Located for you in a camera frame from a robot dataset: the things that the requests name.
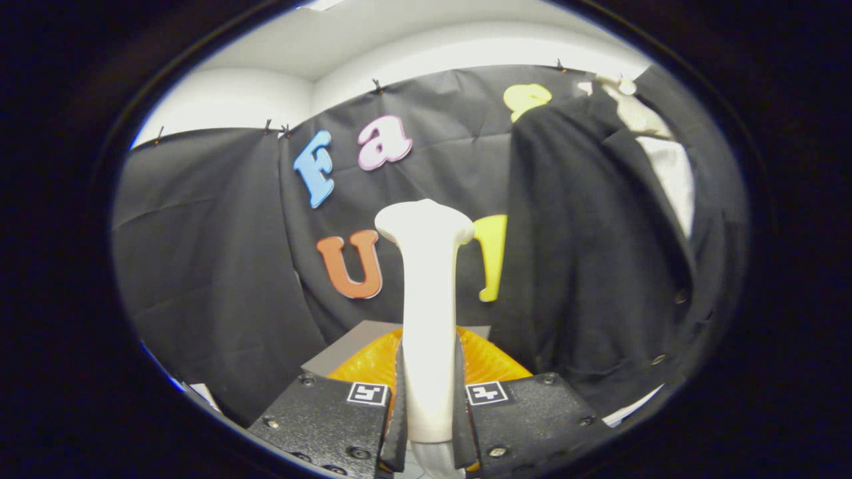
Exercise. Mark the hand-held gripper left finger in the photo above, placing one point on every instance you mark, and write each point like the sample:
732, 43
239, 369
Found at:
326, 426

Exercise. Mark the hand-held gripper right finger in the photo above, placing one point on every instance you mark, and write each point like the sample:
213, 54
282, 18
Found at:
526, 419

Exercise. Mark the black blazer jacket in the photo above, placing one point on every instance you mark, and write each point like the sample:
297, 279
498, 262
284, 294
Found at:
586, 266

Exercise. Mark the grey cabinet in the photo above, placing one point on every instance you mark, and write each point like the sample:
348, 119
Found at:
353, 346

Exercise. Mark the black backdrop cloth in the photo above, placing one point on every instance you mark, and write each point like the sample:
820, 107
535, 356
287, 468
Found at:
200, 233

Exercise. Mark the ceiling light panel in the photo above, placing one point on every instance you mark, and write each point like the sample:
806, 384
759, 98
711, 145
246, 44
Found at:
323, 4

